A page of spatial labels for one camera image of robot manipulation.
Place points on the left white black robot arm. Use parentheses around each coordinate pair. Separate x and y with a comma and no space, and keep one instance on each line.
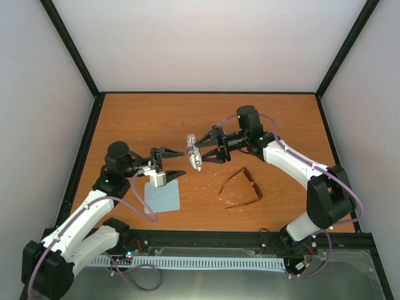
(49,267)

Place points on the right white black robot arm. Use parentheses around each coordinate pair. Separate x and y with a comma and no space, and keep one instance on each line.
(329,196)

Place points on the flag newsprint glasses case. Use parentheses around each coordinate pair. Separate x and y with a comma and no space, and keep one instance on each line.
(193,152)

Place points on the black aluminium front rail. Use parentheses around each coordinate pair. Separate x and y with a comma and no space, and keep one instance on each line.
(264,240)

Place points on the black frame post left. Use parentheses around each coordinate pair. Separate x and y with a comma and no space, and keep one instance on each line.
(67,40)

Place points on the light blue slotted cable duct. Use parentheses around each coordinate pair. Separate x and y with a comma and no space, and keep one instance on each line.
(205,263)

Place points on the light blue cleaning cloth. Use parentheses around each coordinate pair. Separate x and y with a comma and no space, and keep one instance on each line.
(163,199)

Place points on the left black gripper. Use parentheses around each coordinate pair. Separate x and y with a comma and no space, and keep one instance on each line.
(162,152)

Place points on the black frame post right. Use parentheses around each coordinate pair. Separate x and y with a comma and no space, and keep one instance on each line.
(348,43)

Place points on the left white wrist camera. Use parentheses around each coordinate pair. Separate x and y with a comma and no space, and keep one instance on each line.
(157,176)

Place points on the black frame post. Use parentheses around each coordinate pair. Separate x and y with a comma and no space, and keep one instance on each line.
(348,43)
(67,40)

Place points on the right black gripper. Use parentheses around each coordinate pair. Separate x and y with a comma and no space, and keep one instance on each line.
(219,139)

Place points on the brown tinted sunglasses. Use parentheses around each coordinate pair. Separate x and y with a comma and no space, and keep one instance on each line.
(242,188)

